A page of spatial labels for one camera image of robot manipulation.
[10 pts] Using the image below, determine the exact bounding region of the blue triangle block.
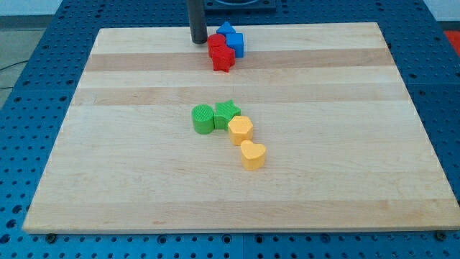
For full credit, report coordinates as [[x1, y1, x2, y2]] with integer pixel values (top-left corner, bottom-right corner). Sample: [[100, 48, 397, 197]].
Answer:
[[216, 21, 236, 36]]

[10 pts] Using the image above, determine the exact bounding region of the blue cube block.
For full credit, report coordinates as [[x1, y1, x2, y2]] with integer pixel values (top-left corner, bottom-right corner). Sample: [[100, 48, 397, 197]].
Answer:
[[226, 33, 244, 58]]

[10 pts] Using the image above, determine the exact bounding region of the red star block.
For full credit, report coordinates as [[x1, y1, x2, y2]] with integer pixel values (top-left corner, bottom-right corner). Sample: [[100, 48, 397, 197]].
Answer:
[[211, 45, 236, 73]]

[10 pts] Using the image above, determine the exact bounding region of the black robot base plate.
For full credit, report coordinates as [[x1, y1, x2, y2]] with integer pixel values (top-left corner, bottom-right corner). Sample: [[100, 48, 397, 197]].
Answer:
[[204, 0, 277, 12]]

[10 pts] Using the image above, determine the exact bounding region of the green star block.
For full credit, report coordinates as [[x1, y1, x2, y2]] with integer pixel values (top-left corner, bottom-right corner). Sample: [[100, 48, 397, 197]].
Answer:
[[213, 100, 241, 131]]

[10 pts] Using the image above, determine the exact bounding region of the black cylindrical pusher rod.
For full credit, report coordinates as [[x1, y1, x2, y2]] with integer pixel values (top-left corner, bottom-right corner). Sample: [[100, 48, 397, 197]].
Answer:
[[185, 0, 208, 45]]

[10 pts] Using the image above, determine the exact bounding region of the light wooden board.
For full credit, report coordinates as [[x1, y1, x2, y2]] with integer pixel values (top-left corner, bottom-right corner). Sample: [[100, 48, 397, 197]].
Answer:
[[23, 22, 459, 234]]

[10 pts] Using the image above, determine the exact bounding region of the green cylinder block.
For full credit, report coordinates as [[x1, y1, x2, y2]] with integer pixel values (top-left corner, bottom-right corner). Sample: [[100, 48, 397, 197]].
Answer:
[[191, 104, 214, 135]]

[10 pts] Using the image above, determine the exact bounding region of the red cylinder block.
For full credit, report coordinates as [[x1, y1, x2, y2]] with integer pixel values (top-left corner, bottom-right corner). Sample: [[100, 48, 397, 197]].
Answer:
[[207, 33, 226, 58]]

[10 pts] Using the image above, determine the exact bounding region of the black cable on floor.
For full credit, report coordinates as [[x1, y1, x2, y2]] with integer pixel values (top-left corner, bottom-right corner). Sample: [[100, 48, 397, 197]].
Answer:
[[0, 59, 29, 91]]

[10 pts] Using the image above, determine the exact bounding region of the yellow heart block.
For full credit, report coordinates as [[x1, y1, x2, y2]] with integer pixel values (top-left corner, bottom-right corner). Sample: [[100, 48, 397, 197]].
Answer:
[[240, 140, 267, 171]]

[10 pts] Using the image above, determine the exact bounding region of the yellow hexagon block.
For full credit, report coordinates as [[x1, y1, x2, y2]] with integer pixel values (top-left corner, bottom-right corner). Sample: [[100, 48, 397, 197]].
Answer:
[[228, 116, 254, 146]]

